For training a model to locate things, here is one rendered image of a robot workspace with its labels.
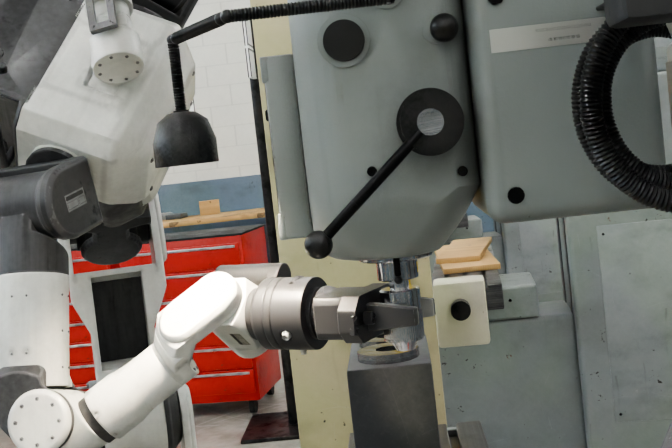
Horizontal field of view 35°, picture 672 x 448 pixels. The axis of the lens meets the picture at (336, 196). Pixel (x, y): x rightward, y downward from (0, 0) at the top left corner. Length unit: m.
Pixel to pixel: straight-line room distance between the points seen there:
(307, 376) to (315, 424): 0.14
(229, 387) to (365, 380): 4.42
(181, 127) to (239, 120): 9.14
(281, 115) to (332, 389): 1.89
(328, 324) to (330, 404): 1.82
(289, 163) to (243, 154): 9.11
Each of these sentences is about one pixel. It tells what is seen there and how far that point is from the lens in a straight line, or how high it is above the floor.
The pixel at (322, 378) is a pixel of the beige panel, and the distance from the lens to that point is 3.02.
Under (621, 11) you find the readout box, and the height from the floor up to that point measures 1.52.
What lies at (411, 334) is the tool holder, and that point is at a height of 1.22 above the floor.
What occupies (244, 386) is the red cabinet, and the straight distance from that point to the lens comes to 5.88.
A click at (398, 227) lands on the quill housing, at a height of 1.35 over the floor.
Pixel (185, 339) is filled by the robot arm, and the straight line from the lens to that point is 1.29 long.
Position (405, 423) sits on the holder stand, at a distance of 1.51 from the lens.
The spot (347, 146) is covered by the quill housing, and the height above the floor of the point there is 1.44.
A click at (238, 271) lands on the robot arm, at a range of 1.34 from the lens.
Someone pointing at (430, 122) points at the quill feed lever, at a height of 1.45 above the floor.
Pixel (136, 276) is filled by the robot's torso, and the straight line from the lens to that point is 1.83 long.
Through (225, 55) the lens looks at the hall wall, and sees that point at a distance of 10.36.
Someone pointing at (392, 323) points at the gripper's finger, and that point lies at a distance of 1.20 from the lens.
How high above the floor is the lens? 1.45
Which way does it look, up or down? 3 degrees down
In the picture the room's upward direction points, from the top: 6 degrees counter-clockwise
